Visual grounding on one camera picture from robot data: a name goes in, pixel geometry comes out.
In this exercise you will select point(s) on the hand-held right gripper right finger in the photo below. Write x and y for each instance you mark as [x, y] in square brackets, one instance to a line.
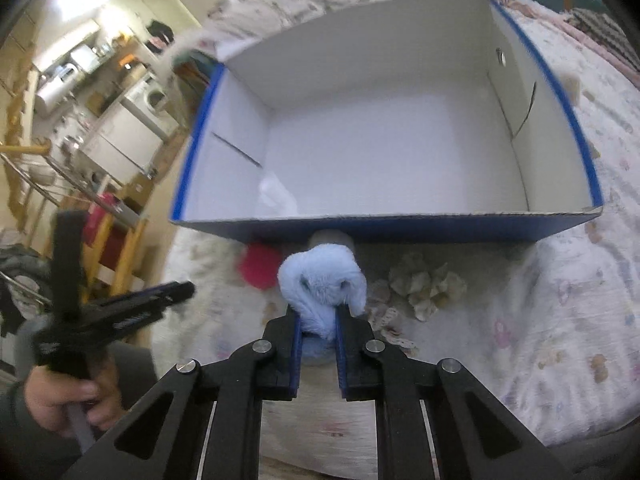
[341, 347]

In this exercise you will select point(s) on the white washing machine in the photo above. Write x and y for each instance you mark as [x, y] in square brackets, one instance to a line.
[150, 97]

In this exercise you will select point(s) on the white patterned sock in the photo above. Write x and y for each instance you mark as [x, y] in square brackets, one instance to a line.
[387, 327]

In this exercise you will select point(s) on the person's left hand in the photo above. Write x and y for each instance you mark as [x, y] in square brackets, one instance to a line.
[65, 397]

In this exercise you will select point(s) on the yellow wooden rack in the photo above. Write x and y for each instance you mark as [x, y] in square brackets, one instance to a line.
[117, 250]

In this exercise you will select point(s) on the red fluffy sock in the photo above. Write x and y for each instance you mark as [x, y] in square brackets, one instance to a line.
[260, 266]

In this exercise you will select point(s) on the white cabinet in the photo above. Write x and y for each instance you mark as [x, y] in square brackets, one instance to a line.
[127, 140]

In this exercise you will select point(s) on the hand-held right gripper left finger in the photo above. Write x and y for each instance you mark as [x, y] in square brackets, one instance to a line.
[295, 345]

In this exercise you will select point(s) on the blue and white cardboard box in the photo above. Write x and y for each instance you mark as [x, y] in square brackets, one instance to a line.
[385, 125]

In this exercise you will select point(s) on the white printed blanket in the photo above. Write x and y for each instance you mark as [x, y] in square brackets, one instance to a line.
[525, 240]

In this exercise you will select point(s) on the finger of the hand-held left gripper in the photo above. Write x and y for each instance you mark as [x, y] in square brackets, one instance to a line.
[145, 302]

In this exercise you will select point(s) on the beige patterned sock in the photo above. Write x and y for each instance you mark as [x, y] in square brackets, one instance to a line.
[425, 285]

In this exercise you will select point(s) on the striped dark cloth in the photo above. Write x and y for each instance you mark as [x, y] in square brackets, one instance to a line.
[607, 35]

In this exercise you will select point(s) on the light blue fluffy sock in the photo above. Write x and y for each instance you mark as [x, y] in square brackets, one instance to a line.
[322, 280]

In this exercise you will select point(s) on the grey fluffy sock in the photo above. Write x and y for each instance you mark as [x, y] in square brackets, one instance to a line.
[330, 240]

